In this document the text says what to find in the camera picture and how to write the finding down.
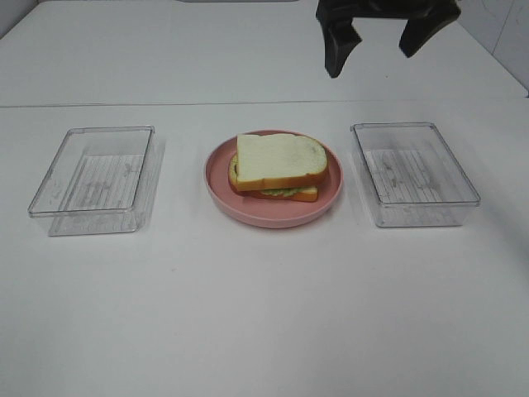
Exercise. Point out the clear plastic tray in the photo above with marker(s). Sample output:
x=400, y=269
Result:
x=102, y=180
x=410, y=176

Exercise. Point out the left clear plastic tray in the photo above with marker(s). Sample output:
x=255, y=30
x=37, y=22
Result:
x=102, y=180

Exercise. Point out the pink round plate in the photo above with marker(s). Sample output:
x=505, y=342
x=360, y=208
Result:
x=266, y=212

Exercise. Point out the right clear plastic tray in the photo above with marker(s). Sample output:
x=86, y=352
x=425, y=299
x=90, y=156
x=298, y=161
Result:
x=410, y=176

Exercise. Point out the bread slice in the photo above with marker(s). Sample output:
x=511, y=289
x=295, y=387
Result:
x=278, y=161
x=310, y=194

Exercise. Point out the green lettuce leaf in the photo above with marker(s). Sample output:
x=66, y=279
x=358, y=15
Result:
x=287, y=192

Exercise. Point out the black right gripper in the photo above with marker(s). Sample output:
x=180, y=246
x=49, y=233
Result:
x=426, y=18

